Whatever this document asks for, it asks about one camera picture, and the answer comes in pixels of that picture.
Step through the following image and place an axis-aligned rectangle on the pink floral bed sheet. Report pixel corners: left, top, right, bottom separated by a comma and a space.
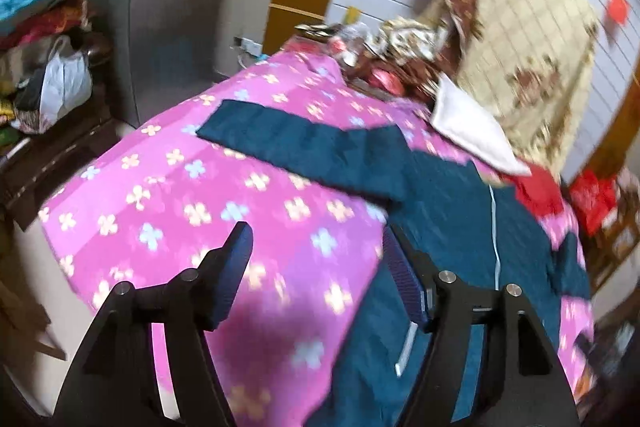
39, 52, 592, 426

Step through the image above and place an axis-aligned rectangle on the dark wooden shelf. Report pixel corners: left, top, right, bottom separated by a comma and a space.
1, 32, 118, 230

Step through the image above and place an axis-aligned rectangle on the red ruffled pillow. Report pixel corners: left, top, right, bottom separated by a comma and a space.
500, 162, 564, 218

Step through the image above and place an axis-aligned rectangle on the white plastic bag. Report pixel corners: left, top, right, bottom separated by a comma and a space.
10, 35, 92, 135

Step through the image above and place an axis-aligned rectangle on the white pillow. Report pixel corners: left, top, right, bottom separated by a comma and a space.
430, 74, 532, 176

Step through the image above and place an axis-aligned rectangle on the teal padded jacket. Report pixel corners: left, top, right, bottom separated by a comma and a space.
198, 101, 589, 426

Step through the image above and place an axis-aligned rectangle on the grey wardrobe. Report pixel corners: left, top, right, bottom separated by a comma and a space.
92, 0, 296, 128

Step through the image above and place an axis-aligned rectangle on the cream floral quilt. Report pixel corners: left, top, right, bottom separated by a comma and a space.
454, 0, 599, 176

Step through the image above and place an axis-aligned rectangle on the brown patterned blanket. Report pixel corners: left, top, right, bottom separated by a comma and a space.
294, 0, 482, 105

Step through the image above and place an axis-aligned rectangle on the wooden side table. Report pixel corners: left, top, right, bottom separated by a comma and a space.
585, 167, 639, 295

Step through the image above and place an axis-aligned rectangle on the red shopping bag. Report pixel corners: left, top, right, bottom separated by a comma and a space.
570, 169, 617, 236

